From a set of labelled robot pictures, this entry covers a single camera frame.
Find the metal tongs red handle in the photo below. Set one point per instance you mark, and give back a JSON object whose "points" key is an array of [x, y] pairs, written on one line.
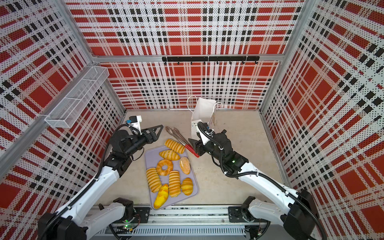
{"points": [[177, 135]]}

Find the black hook rail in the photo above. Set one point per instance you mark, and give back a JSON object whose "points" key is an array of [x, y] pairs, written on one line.
{"points": [[211, 59]]}

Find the striped bread roll top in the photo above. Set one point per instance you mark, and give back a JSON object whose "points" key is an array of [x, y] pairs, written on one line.
{"points": [[175, 146]]}

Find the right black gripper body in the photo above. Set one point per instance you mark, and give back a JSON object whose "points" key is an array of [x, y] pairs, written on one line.
{"points": [[208, 149]]}

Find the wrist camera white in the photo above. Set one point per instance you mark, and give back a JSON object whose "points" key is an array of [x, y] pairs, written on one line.
{"points": [[206, 136], [135, 120]]}

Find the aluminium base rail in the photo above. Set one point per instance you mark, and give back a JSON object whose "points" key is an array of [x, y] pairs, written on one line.
{"points": [[188, 220]]}

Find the long ridged bread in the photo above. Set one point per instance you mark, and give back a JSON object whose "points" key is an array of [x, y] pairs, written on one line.
{"points": [[174, 184], [153, 179]]}

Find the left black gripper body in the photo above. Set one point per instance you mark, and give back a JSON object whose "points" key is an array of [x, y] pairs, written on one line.
{"points": [[145, 139]]}

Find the lavender plastic tray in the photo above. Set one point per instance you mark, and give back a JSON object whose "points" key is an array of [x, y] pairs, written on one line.
{"points": [[152, 158]]}

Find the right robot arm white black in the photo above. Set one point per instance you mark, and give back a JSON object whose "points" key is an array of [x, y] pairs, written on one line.
{"points": [[295, 210]]}

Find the small ridged bread right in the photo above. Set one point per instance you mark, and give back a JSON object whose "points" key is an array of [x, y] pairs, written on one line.
{"points": [[187, 186]]}

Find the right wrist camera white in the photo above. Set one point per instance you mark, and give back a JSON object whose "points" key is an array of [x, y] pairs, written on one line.
{"points": [[206, 136]]}

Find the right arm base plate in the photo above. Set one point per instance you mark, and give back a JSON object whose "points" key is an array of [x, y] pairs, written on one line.
{"points": [[241, 215]]}

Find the long ridged bread middle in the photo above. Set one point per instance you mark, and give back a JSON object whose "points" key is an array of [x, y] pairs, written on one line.
{"points": [[174, 184]]}

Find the white cartoon paper bag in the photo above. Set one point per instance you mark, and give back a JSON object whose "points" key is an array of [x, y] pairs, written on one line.
{"points": [[204, 111]]}

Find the white wire mesh basket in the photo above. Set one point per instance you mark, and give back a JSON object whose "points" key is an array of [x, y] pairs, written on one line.
{"points": [[69, 109]]}

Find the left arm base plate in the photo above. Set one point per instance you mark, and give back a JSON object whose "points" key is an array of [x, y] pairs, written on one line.
{"points": [[135, 215]]}

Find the round sesame bun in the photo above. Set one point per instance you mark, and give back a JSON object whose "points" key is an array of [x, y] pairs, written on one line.
{"points": [[185, 165]]}

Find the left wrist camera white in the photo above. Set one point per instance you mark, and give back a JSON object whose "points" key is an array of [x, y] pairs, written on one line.
{"points": [[135, 120]]}

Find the oval golden bread roll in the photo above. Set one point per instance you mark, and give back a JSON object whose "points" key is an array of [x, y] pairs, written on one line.
{"points": [[170, 155]]}

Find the yellow twisted bread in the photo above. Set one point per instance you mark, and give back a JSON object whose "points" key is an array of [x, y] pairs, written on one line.
{"points": [[162, 196]]}

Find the long ridged bread left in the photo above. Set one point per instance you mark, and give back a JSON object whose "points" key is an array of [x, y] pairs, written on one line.
{"points": [[153, 179]]}

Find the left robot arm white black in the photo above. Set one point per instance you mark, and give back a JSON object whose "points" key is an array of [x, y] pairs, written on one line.
{"points": [[71, 222]]}

